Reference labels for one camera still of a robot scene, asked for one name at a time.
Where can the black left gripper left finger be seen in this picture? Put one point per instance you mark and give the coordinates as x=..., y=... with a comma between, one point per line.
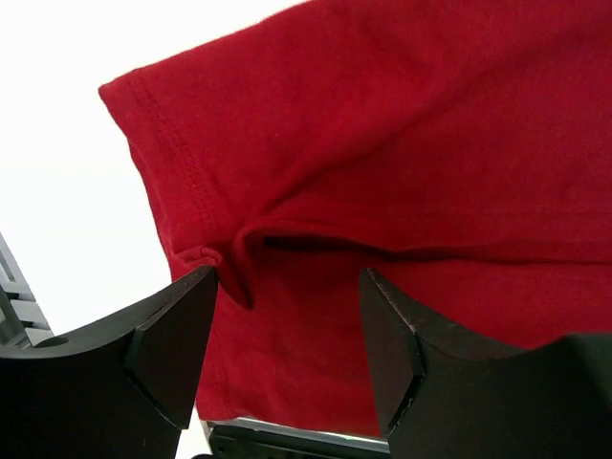
x=121, y=387

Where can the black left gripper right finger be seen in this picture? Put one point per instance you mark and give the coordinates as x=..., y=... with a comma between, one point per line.
x=444, y=391

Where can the red t-shirt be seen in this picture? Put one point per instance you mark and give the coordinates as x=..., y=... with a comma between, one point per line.
x=460, y=148

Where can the aluminium front rail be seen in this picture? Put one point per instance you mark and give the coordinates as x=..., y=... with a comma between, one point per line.
x=250, y=438

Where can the aluminium rail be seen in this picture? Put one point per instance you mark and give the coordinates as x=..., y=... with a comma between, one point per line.
x=250, y=438
x=23, y=323

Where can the aluminium left side rail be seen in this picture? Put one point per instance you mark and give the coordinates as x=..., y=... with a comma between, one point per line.
x=23, y=323

